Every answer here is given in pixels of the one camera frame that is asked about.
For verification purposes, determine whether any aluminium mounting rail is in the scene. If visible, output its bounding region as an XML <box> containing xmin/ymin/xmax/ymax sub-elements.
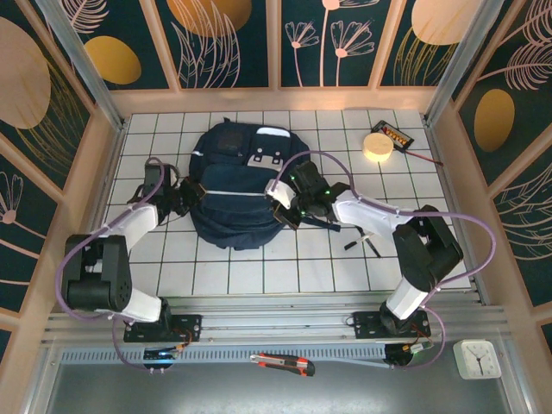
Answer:
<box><xmin>42</xmin><ymin>291</ymin><xmax>512</xmax><ymax>346</ymax></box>

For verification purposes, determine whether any thin red cable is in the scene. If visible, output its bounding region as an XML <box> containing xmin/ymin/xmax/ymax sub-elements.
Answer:
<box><xmin>407</xmin><ymin>148</ymin><xmax>443</xmax><ymax>165</ymax></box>

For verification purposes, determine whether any navy blue backpack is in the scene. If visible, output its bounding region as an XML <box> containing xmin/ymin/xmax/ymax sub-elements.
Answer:
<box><xmin>188</xmin><ymin>116</ymin><xmax>342</xmax><ymax>251</ymax></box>

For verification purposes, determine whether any orange black utility knife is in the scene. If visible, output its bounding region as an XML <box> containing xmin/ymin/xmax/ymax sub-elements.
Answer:
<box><xmin>249</xmin><ymin>352</ymin><xmax>316</xmax><ymax>378</ymax></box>

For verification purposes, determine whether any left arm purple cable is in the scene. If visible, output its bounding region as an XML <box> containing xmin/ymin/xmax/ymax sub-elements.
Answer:
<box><xmin>57</xmin><ymin>157</ymin><xmax>178</xmax><ymax>373</ymax></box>

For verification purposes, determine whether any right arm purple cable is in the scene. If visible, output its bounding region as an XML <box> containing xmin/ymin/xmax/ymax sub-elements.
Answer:
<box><xmin>275</xmin><ymin>150</ymin><xmax>497</xmax><ymax>372</ymax></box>

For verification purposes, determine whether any white alarm clock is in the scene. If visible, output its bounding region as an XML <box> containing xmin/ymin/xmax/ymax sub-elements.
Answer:
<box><xmin>452</xmin><ymin>339</ymin><xmax>503</xmax><ymax>380</ymax></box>

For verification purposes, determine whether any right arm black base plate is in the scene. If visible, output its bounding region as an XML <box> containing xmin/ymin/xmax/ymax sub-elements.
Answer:
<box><xmin>353</xmin><ymin>310</ymin><xmax>431</xmax><ymax>340</ymax></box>

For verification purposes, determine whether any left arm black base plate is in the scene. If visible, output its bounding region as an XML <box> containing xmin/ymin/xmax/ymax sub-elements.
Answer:
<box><xmin>123</xmin><ymin>314</ymin><xmax>203</xmax><ymax>344</ymax></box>

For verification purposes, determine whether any black controller board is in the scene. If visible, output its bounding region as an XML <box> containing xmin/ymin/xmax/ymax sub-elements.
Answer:
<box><xmin>141</xmin><ymin>347</ymin><xmax>180</xmax><ymax>368</ymax></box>
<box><xmin>385</xmin><ymin>342</ymin><xmax>435</xmax><ymax>370</ymax></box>

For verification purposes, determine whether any grey slotted cable duct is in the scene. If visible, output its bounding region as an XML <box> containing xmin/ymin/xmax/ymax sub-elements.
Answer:
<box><xmin>60</xmin><ymin>344</ymin><xmax>389</xmax><ymax>370</ymax></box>

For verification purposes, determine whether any black charger box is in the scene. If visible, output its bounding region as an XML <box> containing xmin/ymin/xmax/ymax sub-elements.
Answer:
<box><xmin>369</xmin><ymin>121</ymin><xmax>415</xmax><ymax>148</ymax></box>

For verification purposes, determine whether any aluminium side rail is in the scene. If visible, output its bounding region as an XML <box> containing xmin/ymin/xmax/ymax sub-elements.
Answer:
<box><xmin>68</xmin><ymin>120</ymin><xmax>130</xmax><ymax>311</ymax></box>
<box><xmin>424</xmin><ymin>122</ymin><xmax>491</xmax><ymax>305</ymax></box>

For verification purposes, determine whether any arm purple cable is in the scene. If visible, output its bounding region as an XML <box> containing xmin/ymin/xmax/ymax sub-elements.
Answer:
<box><xmin>57</xmin><ymin>157</ymin><xmax>178</xmax><ymax>373</ymax></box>
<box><xmin>275</xmin><ymin>150</ymin><xmax>497</xmax><ymax>372</ymax></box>

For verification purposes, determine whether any aluminium corner post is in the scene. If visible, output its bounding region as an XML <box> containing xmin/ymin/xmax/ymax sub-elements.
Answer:
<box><xmin>36</xmin><ymin>0</ymin><xmax>129</xmax><ymax>130</ymax></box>
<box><xmin>423</xmin><ymin>0</ymin><xmax>517</xmax><ymax>127</ymax></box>

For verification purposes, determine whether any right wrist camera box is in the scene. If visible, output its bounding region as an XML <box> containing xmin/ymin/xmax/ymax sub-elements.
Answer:
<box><xmin>263</xmin><ymin>179</ymin><xmax>298</xmax><ymax>211</ymax></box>

